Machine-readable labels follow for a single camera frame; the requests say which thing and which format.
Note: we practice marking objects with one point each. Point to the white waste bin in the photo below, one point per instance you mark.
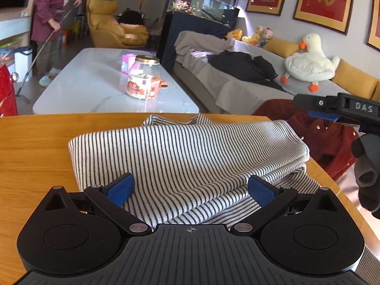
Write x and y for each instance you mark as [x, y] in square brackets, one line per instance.
[22, 65]

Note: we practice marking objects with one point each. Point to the grey sofa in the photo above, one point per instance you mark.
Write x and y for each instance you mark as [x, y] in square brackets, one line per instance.
[237, 92]

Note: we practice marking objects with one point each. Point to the small yellow plush toy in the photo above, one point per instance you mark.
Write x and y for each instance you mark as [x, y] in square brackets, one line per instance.
[252, 40]

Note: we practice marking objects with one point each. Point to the red fleece garment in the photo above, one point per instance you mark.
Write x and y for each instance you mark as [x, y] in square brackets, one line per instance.
[326, 145]

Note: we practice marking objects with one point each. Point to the yellow sofa cushion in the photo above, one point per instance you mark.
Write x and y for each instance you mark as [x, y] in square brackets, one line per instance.
[356, 77]
[280, 47]

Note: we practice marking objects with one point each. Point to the yellow leather armchair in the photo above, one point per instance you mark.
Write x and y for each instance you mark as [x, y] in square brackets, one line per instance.
[104, 26]

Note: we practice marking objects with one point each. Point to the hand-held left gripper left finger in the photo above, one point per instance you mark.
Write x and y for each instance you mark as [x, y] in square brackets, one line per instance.
[121, 188]

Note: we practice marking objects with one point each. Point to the dark fish tank cabinet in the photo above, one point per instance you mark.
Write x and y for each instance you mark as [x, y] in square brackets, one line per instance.
[190, 25]

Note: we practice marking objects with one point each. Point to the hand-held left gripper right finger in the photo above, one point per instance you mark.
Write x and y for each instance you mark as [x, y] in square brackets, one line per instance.
[261, 190]

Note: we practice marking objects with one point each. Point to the black jacket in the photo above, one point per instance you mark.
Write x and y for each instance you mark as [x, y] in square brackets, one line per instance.
[237, 65]

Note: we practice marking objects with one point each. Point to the person's right hand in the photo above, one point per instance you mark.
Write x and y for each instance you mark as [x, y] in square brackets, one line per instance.
[368, 160]

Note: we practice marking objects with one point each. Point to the red suitcase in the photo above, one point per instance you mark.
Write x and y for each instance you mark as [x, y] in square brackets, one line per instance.
[6, 92]

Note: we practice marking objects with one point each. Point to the white goose plush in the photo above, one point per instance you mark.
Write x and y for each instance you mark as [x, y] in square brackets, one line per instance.
[308, 65]

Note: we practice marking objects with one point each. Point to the white wooden media cabinet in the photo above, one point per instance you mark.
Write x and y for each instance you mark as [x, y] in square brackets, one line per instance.
[13, 23]

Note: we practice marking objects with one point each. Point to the white marble coffee table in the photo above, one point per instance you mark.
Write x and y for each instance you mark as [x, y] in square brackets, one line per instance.
[89, 80]

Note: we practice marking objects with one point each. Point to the pink pig plush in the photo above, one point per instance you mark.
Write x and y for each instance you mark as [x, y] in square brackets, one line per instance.
[267, 34]

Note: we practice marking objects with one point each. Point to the grey sofa throw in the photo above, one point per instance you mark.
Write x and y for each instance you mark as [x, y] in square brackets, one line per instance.
[196, 43]

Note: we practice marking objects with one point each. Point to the glass snack jar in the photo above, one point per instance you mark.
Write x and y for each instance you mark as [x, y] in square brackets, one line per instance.
[142, 83]

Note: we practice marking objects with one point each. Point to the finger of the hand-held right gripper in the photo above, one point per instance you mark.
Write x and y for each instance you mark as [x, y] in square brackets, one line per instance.
[322, 115]

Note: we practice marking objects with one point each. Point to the yellow duck plush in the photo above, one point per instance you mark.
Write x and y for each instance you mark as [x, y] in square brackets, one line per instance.
[234, 34]

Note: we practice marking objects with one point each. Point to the red framed calligraphy picture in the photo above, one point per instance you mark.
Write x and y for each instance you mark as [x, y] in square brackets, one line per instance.
[325, 0]

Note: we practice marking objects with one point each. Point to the pink box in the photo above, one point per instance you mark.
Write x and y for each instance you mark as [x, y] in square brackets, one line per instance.
[126, 63]

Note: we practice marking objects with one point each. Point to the glass fish tank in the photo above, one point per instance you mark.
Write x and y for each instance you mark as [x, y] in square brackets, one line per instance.
[204, 6]

